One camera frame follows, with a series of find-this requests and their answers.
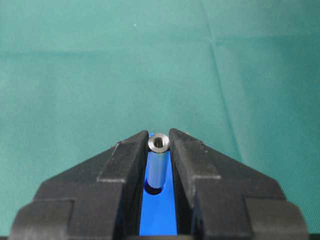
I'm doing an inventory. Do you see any small steel shaft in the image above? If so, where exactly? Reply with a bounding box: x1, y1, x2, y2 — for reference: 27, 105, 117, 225
144, 133, 170, 195

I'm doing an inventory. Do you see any blue plastic gear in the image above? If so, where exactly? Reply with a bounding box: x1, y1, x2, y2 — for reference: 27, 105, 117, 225
139, 158, 177, 236

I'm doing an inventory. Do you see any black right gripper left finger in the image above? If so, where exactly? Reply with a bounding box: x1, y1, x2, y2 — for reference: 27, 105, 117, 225
9, 130, 149, 240

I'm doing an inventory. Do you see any green cloth mat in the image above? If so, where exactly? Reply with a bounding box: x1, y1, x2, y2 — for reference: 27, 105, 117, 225
0, 0, 320, 236

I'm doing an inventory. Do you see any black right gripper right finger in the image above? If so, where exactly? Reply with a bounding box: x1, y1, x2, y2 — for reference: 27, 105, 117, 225
169, 128, 309, 240

